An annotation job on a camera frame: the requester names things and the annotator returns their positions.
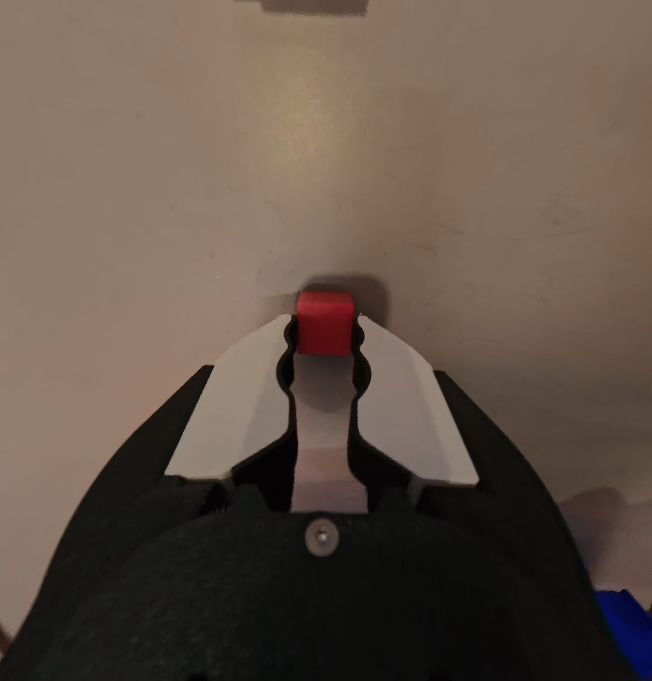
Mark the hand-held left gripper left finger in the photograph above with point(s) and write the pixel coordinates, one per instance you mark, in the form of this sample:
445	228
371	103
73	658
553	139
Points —
235	415

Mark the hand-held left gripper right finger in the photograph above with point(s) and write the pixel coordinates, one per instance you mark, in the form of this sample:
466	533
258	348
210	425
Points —
411	420

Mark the red wooden cube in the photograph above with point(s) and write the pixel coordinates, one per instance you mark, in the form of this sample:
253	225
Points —
326	330

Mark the blue plastic bin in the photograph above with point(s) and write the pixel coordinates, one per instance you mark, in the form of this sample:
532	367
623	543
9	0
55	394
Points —
634	638

